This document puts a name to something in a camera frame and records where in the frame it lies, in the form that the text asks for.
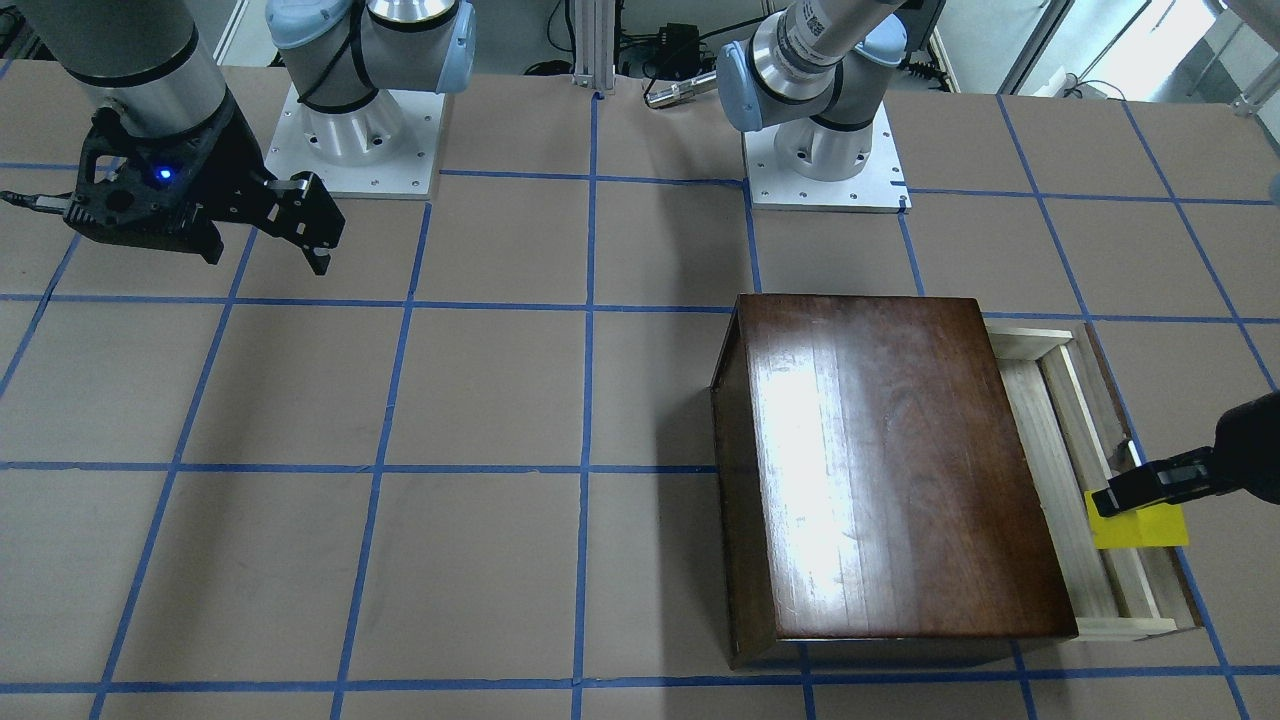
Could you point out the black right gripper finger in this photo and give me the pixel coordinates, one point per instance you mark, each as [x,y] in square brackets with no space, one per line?
[301,211]

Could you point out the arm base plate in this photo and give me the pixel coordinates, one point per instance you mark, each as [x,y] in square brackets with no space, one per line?
[802,166]
[387,150]

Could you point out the dark wooden drawer cabinet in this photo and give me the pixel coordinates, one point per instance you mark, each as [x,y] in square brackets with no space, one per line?
[876,499]

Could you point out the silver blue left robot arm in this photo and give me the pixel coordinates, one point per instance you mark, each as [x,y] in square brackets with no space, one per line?
[821,68]

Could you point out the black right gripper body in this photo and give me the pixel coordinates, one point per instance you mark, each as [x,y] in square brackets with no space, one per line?
[232,152]

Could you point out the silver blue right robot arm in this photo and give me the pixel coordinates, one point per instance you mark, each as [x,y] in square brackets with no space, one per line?
[147,59]

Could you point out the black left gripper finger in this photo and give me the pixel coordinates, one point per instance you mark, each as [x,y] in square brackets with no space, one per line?
[1176,479]

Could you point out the yellow block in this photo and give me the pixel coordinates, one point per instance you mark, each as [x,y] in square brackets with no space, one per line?
[1160,525]

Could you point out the wooden drawer with handle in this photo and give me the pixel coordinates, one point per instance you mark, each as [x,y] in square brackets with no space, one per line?
[1076,438]

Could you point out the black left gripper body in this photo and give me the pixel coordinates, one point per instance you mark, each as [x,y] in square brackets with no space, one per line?
[1250,442]

